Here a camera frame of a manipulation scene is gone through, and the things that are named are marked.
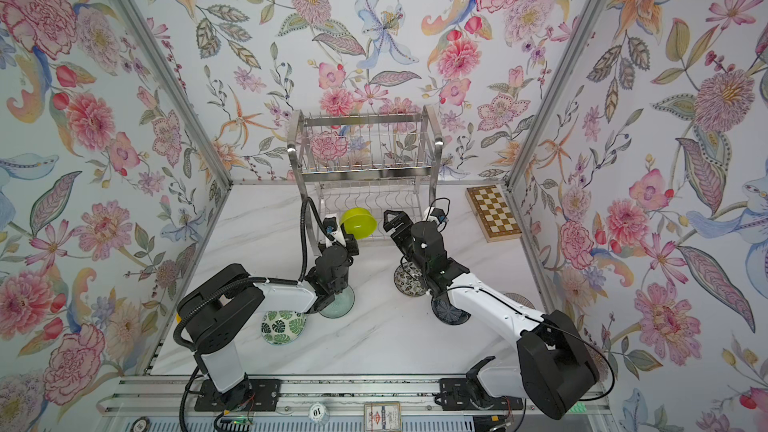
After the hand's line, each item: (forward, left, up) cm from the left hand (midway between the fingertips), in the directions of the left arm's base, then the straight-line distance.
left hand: (349, 224), depth 87 cm
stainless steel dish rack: (+36, -3, -8) cm, 37 cm away
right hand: (-3, -11, +5) cm, 13 cm away
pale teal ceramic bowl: (-18, +2, -13) cm, 23 cm away
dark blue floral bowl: (-21, -29, -15) cm, 39 cm away
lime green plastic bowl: (+1, -3, 0) cm, 3 cm away
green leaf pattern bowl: (-24, +20, -16) cm, 35 cm away
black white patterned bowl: (-10, -18, -16) cm, 26 cm away
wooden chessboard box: (+15, -50, -15) cm, 55 cm away
